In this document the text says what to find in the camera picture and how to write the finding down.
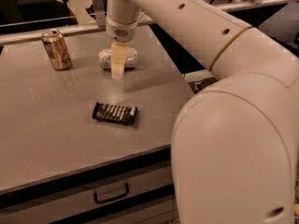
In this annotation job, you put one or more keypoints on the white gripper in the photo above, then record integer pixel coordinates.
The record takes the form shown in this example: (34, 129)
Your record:
(121, 32)

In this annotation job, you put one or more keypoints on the white green 7up can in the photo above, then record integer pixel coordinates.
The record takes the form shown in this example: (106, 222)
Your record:
(105, 58)

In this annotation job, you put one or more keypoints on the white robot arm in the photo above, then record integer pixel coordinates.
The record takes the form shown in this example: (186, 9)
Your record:
(234, 147)

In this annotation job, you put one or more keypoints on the gold soda can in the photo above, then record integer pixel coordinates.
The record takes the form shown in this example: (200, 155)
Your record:
(56, 48)

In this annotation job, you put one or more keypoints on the dark chocolate bar wrapper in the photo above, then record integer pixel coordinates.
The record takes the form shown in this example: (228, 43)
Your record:
(121, 114)

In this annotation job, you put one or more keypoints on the grey drawer with black handle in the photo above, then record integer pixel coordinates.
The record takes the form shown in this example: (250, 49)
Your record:
(137, 190)

